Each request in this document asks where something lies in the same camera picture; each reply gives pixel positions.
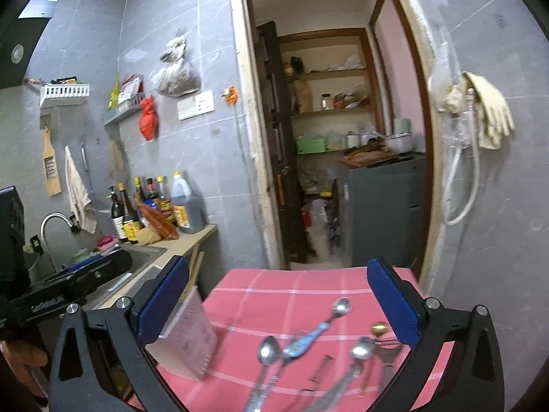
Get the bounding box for grey cabinet appliance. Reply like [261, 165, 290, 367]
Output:
[336, 153, 426, 268]

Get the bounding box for cream rubber gloves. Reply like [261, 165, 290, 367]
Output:
[443, 72, 515, 151]

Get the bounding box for person left hand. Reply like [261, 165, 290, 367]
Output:
[1, 341, 48, 398]

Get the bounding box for gold spoon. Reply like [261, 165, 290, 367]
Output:
[360, 321, 389, 397]

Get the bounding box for grey wall spice shelf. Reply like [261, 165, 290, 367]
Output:
[102, 92, 145, 126]

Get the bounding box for hanging bag of dried goods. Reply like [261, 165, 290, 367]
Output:
[152, 31, 201, 98]

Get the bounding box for metal pot on cabinet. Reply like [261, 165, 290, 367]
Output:
[384, 132, 415, 155]

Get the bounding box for black range hood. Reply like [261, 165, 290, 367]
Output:
[0, 0, 59, 89]

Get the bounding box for chrome faucet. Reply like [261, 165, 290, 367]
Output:
[39, 212, 80, 273]

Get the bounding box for wooden grater board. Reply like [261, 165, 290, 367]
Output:
[42, 127, 61, 197]

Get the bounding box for red plastic bag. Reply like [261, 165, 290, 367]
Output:
[139, 95, 158, 140]

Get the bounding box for green box on shelf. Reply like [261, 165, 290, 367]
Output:
[296, 137, 326, 155]

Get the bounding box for white wall basket shelf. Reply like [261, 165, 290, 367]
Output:
[39, 84, 90, 109]

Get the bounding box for white wall switch plate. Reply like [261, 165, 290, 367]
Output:
[177, 90, 215, 121]

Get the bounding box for steel vegetable peeler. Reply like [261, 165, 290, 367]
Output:
[375, 340, 403, 390]

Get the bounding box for white hose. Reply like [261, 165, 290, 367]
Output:
[441, 94, 481, 227]

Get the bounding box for steel kitchen sink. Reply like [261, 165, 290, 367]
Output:
[84, 243, 168, 310]

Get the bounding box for yellow label sauce bottle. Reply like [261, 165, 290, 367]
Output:
[117, 182, 141, 244]

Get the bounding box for large soy sauce jug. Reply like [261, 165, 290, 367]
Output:
[170, 171, 205, 233]

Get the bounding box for pink checked tablecloth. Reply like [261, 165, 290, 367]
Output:
[128, 266, 456, 412]

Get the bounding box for dark sauce bottle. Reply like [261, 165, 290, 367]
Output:
[110, 186, 128, 242]

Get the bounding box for white perforated utensil holder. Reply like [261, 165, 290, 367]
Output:
[145, 286, 218, 380]

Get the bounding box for hanging beige towel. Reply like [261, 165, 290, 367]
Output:
[64, 145, 98, 234]

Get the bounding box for blue ceramic handled spoon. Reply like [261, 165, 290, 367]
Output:
[283, 298, 352, 364]

